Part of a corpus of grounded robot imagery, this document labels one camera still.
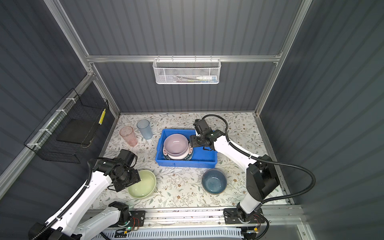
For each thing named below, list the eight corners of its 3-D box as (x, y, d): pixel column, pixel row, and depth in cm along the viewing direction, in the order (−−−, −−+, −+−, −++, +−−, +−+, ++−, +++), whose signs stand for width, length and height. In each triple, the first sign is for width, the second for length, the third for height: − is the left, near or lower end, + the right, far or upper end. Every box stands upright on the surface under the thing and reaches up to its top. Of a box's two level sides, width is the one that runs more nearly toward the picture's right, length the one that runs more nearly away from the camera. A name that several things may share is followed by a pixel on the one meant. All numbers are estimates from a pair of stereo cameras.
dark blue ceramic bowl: (202, 194, 82) (202, 192, 79) (201, 171, 91) (201, 168, 87) (227, 194, 82) (228, 192, 79) (224, 171, 91) (225, 168, 87)
